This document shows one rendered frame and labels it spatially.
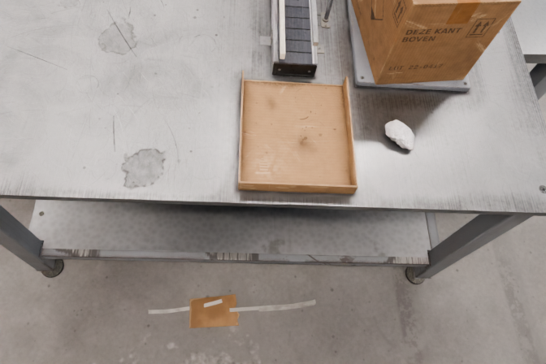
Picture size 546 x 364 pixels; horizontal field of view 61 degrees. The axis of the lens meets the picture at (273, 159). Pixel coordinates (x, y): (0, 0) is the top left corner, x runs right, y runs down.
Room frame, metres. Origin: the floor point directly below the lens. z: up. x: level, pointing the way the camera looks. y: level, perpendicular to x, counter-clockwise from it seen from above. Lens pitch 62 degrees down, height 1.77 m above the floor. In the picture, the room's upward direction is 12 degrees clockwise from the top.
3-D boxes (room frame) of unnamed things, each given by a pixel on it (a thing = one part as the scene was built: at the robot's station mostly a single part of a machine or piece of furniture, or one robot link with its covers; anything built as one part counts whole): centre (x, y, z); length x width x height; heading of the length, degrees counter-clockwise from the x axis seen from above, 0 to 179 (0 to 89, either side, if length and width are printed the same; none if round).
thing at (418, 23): (0.94, -0.28, 0.99); 0.30 x 0.24 x 0.27; 18
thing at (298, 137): (0.58, -0.04, 0.85); 0.30 x 0.26 x 0.04; 10
